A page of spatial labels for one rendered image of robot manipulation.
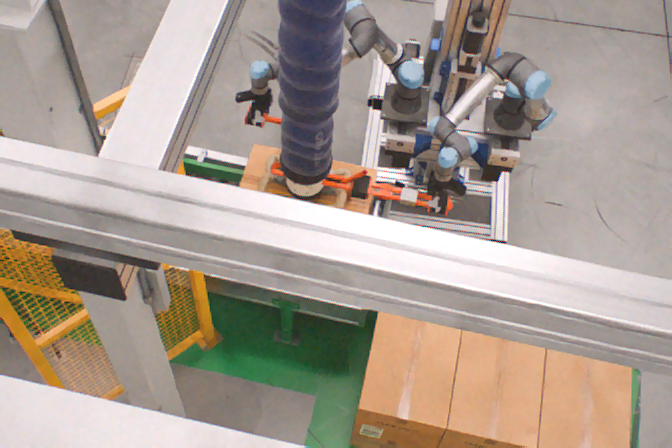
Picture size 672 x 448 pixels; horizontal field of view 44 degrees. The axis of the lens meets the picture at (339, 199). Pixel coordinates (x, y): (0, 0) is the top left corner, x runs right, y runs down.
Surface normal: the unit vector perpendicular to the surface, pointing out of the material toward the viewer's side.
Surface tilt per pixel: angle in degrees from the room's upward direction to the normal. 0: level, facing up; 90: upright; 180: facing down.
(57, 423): 0
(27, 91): 90
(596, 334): 90
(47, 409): 0
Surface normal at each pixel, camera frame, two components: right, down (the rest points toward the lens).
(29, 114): -0.21, 0.82
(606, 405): 0.05, -0.54
